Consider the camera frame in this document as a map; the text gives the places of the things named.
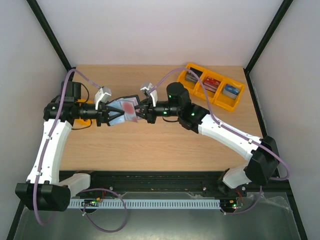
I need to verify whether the yellow three-compartment tray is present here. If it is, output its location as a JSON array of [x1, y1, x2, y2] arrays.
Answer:
[[177, 63, 245, 112]]

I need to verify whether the black aluminium frame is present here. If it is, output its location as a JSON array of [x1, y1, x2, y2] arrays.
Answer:
[[7, 0, 307, 240]]

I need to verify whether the blue card stack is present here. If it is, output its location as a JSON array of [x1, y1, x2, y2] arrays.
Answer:
[[222, 84, 241, 100]]

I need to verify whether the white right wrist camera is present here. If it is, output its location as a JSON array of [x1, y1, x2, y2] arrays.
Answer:
[[140, 82, 158, 107]]

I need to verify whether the red card stack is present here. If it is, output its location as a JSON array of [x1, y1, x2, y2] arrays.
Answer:
[[203, 76, 221, 93]]

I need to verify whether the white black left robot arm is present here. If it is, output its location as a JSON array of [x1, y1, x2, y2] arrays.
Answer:
[[15, 81, 114, 212]]

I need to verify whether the white slotted cable duct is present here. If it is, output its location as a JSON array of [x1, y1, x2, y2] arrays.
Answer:
[[68, 199, 221, 210]]

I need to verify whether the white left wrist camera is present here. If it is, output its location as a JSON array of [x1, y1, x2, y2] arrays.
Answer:
[[94, 86, 112, 110]]

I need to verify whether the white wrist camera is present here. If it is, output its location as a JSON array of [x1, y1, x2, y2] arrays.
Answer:
[[140, 82, 158, 107], [94, 86, 112, 110]]

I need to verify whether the black card stack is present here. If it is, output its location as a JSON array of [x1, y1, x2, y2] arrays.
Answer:
[[185, 67, 203, 84]]

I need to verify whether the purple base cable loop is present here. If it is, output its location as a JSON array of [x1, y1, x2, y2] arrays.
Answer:
[[81, 188, 128, 234]]

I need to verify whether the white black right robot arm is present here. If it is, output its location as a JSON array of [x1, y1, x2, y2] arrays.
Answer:
[[136, 82, 279, 196]]

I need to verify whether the small yellow plastic bin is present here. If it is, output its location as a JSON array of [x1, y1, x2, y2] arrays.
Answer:
[[75, 98, 93, 128]]

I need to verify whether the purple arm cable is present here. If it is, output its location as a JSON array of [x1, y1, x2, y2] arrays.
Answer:
[[149, 67, 291, 181], [33, 68, 101, 226]]

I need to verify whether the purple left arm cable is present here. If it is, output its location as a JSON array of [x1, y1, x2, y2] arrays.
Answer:
[[33, 68, 101, 226]]

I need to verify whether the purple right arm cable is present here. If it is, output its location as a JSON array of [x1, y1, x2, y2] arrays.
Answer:
[[149, 67, 291, 181]]

